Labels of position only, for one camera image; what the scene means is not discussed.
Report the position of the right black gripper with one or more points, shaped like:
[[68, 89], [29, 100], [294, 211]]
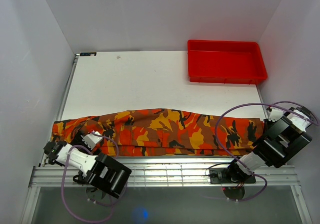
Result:
[[267, 123]]

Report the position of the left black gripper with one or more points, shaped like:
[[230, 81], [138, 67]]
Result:
[[78, 139]]

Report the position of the orange camouflage trousers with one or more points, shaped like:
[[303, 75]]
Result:
[[158, 132]]

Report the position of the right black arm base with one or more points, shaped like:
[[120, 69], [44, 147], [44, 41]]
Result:
[[217, 176]]

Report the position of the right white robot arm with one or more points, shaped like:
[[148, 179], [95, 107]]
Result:
[[284, 135]]

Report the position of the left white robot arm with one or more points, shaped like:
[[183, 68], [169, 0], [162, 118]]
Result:
[[98, 170]]

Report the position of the red plastic bin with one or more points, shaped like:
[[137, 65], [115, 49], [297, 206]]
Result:
[[226, 62]]

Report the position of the small label sticker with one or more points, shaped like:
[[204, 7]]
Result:
[[88, 54]]

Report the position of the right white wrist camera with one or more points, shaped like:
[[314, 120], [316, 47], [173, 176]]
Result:
[[274, 114]]

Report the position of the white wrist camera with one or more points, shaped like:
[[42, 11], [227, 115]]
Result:
[[274, 114], [91, 140]]

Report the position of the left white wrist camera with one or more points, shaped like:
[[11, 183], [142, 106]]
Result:
[[91, 140]]

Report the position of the aluminium frame rail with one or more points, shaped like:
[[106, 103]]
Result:
[[172, 171]]

